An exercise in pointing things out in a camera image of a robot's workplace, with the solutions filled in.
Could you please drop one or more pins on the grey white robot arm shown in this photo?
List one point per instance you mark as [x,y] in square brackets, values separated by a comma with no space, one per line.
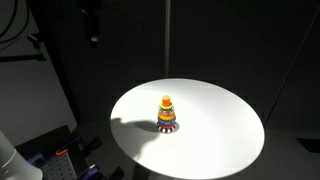
[13,163]

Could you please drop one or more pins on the grey vertical pole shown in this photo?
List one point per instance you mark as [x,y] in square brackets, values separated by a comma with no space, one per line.
[167,36]

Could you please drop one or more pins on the purple black clamp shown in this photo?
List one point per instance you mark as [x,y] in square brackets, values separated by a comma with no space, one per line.
[36,158]
[90,172]

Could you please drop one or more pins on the clamp with orange trigger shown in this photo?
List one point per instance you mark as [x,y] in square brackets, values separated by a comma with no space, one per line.
[65,148]

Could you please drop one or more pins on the perforated metal breadboard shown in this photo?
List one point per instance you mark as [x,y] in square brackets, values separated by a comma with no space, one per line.
[60,166]

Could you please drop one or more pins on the black camera on mount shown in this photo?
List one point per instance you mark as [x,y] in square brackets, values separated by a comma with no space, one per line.
[93,23]

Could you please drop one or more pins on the white wall panel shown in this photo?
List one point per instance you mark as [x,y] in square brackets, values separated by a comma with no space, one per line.
[30,96]

